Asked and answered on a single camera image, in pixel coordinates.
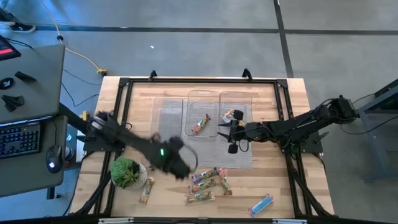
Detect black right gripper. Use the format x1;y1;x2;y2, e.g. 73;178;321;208
216;109;265;154

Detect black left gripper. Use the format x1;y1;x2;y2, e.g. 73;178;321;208
163;136;192;181

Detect red wrapper granola bar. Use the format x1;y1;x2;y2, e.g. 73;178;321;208
190;113;212;136
188;179;218;194
216;167;233;197

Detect grey woven mat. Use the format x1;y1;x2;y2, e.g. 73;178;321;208
152;98;254;170

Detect clear plastic bin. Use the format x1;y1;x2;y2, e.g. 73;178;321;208
185;89;221;138
219;90;253;139
150;97;184;135

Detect green plant in woven pot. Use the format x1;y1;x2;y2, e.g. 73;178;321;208
108;156;149;192

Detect black computer mouse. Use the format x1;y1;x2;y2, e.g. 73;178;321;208
45;144;65;174

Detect grey side desk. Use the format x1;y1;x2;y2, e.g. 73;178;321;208
0;115;68;199

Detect grey side desk panel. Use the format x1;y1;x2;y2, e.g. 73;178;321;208
0;43;66;124

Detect black keyboard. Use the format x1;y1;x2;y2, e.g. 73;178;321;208
0;121;43;160

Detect black flat bar piece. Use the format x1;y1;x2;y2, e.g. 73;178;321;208
14;70;37;83

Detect black round disc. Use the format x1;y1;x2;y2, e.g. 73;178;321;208
0;77;15;91

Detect tablet with red screen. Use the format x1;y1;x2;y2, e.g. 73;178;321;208
0;34;22;62

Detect person's shoe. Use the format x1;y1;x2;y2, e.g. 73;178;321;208
9;22;37;34

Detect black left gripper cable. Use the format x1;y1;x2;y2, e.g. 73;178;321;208
182;142;199;174

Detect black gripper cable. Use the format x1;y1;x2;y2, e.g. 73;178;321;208
182;142;199;174
237;139;250;154

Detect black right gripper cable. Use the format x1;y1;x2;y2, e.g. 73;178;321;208
237;139;250;154

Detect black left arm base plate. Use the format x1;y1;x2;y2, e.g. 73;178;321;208
83;133;125;152

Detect white metal bracket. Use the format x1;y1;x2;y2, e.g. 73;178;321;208
272;218;308;224
98;217;134;224

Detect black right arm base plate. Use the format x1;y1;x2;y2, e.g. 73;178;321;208
281;130;325;155

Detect black floor cable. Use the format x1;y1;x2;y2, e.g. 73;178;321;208
60;68;103;108

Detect black hanging cable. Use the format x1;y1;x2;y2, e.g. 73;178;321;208
340;116;398;136

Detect yellow cable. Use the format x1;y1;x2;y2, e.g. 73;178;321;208
39;0;103;73

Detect blue-grey metal table frame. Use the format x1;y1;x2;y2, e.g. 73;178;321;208
343;77;398;183

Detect black bracket piece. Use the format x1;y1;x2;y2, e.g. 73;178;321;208
0;94;25;113

